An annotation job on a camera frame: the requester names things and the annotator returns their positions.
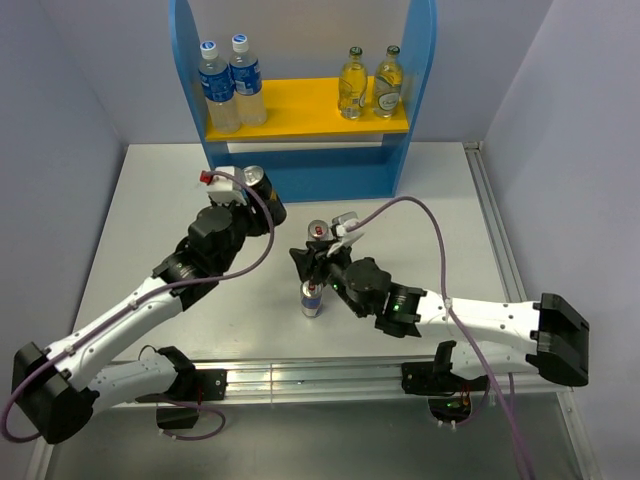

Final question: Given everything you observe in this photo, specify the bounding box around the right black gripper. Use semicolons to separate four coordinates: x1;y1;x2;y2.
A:
290;238;369;317

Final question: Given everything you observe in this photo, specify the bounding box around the black yellow can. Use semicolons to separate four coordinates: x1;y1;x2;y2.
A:
242;165;287;226

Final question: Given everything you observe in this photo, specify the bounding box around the green-capped glass bottle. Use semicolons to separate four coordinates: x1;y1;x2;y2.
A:
338;46;368;120
372;45;404;118

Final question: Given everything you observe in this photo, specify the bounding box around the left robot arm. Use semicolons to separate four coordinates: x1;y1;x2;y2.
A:
9;200;287;444

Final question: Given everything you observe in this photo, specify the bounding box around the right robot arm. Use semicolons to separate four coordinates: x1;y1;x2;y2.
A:
289;241;590;390

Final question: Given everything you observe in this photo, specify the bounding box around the blue and yellow shelf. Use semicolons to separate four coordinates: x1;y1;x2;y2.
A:
168;1;437;202

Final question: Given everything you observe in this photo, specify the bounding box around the far red bull can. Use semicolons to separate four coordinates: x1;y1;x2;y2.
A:
307;219;331;241

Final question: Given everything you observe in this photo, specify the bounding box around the red bull can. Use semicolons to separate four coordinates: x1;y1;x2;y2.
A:
300;281;323;318
307;219;331;241

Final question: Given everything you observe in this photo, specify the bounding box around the near red bull can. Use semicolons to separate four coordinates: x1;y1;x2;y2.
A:
300;281;323;318

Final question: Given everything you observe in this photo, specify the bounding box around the right plastic water bottle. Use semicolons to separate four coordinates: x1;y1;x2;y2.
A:
229;34;267;127

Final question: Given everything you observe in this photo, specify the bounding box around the plastic water bottle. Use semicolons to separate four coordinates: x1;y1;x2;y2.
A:
229;34;267;127
199;41;241;134

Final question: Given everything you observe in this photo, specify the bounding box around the left plastic water bottle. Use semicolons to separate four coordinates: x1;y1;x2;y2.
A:
199;41;241;134

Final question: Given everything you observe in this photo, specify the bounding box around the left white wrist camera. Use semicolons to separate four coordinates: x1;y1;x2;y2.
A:
199;166;248;206

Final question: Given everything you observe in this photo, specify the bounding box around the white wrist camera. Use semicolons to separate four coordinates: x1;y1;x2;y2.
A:
199;166;248;206
327;211;364;257

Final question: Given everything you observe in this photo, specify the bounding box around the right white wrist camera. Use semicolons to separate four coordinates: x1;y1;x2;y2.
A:
327;211;364;257

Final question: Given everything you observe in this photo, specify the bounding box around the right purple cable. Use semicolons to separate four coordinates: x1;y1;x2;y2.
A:
344;195;536;480

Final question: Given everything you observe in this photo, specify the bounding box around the purple cable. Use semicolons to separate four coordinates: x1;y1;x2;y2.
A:
2;169;276;444
344;195;536;480

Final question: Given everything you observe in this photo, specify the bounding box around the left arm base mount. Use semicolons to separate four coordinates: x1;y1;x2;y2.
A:
156;369;228;440

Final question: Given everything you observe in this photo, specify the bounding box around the aluminium front rail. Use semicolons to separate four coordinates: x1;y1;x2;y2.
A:
109;352;574;407

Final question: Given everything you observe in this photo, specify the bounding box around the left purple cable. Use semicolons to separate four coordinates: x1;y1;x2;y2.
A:
2;169;276;444

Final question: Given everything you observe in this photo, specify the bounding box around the aluminium side rail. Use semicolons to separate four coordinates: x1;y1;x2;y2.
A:
463;142;527;302

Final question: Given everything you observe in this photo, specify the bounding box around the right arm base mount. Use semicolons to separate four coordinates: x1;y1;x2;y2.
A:
401;361;490;430

